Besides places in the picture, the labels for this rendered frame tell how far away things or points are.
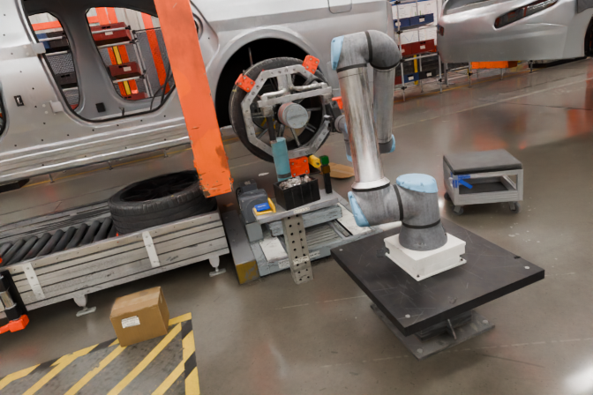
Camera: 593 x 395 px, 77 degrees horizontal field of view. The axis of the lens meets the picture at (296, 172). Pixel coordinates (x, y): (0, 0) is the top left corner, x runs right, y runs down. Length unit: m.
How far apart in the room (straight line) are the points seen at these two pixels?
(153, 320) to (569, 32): 3.83
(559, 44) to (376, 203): 2.97
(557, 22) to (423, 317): 3.20
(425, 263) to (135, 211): 1.62
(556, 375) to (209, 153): 1.73
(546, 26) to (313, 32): 2.19
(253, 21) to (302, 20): 0.32
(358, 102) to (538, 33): 2.84
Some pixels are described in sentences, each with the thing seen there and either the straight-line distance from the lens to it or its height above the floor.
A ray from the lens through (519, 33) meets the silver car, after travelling 4.12.
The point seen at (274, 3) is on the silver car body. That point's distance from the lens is 2.64.
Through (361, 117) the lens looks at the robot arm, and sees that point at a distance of 1.44.
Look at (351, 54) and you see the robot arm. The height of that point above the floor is 1.15.
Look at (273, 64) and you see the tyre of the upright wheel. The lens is 2.31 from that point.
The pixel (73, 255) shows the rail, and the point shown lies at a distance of 2.39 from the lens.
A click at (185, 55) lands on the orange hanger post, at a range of 2.01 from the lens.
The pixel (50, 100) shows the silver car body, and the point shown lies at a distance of 2.67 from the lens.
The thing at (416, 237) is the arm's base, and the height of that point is 0.44.
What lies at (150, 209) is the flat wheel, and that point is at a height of 0.47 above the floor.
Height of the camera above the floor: 1.19
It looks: 18 degrees down
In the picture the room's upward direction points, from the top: 10 degrees counter-clockwise
